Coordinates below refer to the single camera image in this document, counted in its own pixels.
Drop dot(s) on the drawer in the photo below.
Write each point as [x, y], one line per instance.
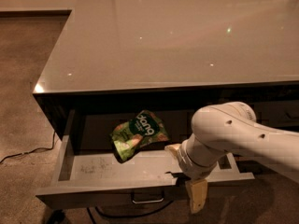
[277, 114]
[87, 174]

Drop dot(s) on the black object on floor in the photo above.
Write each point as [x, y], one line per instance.
[57, 217]

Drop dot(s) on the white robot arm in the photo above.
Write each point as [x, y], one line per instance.
[231, 128]

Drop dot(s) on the dark drawer cabinet counter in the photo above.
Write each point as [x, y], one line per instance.
[121, 56]

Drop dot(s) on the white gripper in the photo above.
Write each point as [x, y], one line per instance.
[189, 166]

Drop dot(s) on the green snack bag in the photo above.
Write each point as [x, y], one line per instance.
[143, 130]

